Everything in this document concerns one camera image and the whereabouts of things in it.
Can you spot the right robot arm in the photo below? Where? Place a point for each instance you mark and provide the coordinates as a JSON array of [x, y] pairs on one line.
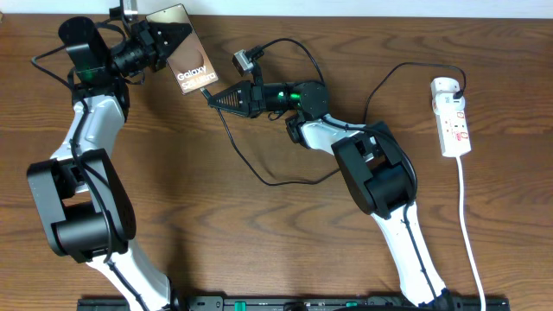
[[378, 174]]

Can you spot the white USB charger adapter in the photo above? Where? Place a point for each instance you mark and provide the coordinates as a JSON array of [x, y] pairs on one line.
[[444, 85]]

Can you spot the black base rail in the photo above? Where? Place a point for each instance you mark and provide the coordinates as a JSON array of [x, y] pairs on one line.
[[375, 302]]

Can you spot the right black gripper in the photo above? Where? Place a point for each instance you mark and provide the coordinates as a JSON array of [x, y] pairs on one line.
[[252, 99]]

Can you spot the white power strip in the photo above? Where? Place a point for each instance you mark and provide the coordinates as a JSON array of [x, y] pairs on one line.
[[451, 125]]

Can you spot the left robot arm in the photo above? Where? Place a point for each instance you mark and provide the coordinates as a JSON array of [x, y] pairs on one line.
[[84, 209]]

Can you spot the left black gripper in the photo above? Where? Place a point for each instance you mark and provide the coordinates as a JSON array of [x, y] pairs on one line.
[[143, 36]]

